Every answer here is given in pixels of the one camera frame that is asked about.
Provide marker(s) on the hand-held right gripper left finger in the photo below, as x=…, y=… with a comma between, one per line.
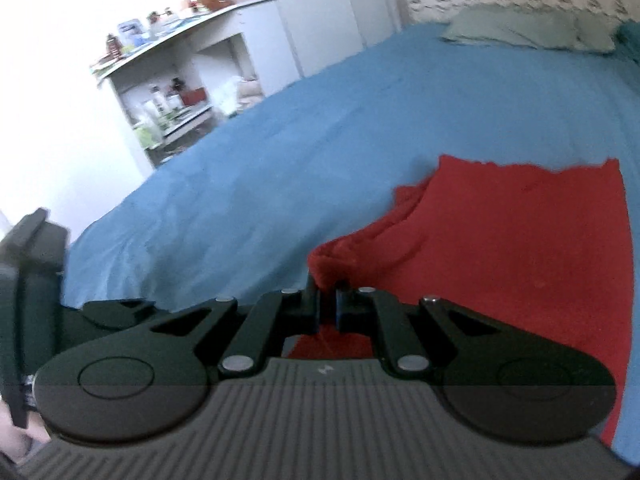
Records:
x=314, y=307

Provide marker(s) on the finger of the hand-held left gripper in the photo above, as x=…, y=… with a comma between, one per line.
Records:
x=110, y=314

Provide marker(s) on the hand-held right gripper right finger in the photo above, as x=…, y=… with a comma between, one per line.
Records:
x=342, y=310

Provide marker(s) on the red knit sweater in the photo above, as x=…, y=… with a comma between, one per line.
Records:
x=500, y=240

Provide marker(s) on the person's left hand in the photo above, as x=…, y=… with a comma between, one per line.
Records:
x=15, y=442

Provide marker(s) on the blue bed sheet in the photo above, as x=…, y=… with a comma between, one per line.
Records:
x=300, y=135

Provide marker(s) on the green plastic bag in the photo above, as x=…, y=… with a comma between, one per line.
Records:
x=147, y=132

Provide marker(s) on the white plastic bag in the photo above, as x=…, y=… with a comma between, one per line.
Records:
x=231, y=95

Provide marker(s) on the red box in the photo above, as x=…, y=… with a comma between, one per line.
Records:
x=192, y=96

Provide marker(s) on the white shelf unit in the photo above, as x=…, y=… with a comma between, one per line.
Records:
x=210, y=45

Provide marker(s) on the white and grey wardrobe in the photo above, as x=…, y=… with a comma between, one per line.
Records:
x=325, y=15

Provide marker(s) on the green pillow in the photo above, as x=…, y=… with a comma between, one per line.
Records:
x=510, y=27
x=595, y=35

